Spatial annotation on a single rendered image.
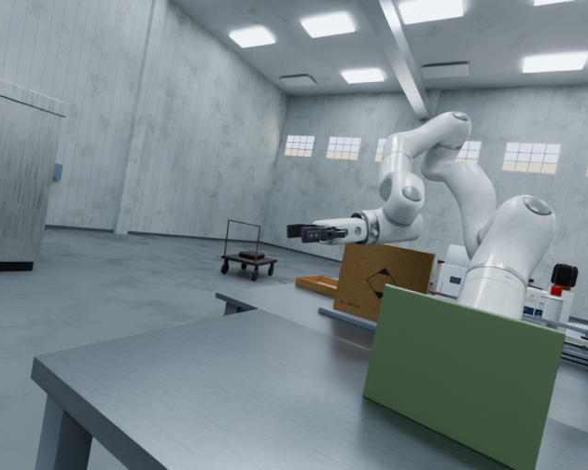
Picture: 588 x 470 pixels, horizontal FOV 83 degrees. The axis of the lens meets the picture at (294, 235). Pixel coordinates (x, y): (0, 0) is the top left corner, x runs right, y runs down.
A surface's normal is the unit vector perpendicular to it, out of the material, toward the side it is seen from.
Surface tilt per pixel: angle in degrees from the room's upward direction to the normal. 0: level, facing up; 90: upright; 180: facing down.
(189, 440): 0
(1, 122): 90
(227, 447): 0
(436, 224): 90
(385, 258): 90
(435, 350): 90
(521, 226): 80
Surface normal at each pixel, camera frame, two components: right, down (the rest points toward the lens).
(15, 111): 0.83, 0.18
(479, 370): -0.56, -0.07
